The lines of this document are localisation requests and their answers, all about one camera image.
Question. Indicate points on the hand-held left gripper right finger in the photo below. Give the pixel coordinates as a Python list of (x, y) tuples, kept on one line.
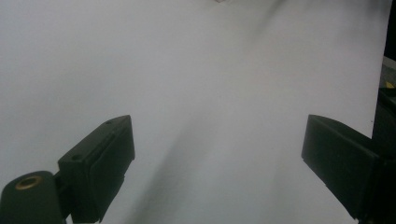
[(342, 165)]

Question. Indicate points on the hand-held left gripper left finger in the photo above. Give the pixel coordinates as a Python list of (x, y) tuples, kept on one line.
[(96, 168)]

